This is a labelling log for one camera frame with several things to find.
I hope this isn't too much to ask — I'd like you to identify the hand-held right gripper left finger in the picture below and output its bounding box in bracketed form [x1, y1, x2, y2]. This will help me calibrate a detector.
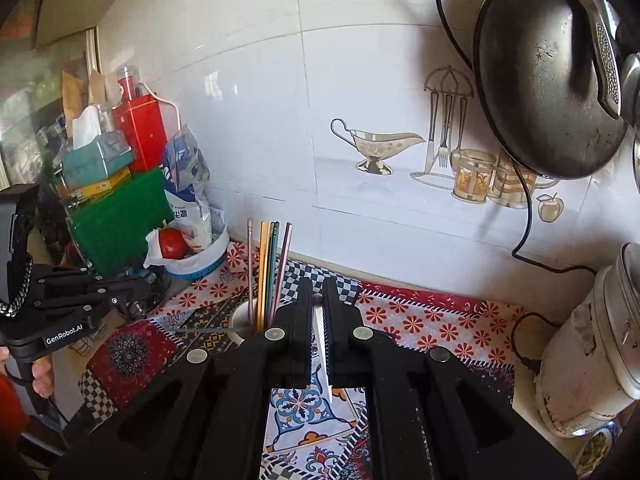
[50, 276, 316, 480]

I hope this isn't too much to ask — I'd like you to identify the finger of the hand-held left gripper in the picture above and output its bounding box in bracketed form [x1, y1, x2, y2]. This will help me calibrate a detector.
[75, 279, 157, 312]
[30, 264, 106, 288]

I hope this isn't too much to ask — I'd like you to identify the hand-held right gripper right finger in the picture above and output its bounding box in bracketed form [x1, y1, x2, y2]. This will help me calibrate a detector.
[322, 276, 576, 480]

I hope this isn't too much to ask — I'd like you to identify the white ceramic cup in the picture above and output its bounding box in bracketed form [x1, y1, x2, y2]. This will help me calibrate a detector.
[230, 297, 278, 338]

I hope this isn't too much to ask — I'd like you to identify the white chopstick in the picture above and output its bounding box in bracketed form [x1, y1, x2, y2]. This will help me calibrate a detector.
[314, 305, 335, 405]

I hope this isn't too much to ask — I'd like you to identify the person's left hand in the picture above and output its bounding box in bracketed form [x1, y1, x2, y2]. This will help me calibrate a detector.
[30, 357, 56, 397]

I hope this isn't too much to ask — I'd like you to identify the white paper napkin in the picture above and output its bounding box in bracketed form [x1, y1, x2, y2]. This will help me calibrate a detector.
[144, 227, 173, 268]

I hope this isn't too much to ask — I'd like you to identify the red tomato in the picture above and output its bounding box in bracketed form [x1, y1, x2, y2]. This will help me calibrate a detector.
[157, 227, 188, 260]

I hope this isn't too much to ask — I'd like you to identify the white blue basket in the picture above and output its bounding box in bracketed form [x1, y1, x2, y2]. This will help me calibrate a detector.
[162, 225, 230, 281]

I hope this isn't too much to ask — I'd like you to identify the yellow flat box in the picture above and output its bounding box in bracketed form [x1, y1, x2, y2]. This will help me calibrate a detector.
[70, 167, 132, 198]

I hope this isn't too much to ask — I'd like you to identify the patterned patchwork tablecloth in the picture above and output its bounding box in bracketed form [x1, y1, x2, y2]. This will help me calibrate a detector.
[82, 240, 518, 480]

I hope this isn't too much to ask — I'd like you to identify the teal tissue box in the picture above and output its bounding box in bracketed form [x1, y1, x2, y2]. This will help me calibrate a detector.
[61, 105, 135, 191]

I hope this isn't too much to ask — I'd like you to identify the white blue flour bag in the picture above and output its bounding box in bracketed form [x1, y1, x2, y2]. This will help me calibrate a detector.
[162, 122, 213, 251]

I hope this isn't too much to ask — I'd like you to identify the red tin box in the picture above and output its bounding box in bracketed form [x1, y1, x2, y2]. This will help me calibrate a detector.
[111, 95, 168, 173]

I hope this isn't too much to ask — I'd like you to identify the glass display cabinet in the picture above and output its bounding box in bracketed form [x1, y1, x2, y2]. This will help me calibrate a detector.
[0, 27, 101, 191]

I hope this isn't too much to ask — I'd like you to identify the white rice cooker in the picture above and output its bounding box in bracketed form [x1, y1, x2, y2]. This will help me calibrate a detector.
[535, 242, 640, 438]

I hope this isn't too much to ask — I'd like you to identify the blue patterned bowl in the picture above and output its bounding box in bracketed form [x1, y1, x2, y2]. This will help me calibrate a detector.
[575, 420, 623, 478]

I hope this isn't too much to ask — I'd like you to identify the metal rice cooker lid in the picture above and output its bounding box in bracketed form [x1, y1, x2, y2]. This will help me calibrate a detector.
[592, 242, 640, 403]

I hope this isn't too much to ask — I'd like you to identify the black frying pan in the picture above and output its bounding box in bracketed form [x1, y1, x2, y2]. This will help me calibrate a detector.
[472, 0, 631, 181]

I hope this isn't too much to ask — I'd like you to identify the large metal ladle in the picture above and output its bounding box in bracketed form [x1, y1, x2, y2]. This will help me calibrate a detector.
[620, 52, 640, 126]

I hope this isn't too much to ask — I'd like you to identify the black power cable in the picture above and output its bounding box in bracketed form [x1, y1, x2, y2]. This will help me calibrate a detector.
[431, 0, 598, 376]

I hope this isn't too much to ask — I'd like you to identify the yellow wall cabinet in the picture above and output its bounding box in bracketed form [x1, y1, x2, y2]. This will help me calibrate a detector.
[0, 0, 136, 51]

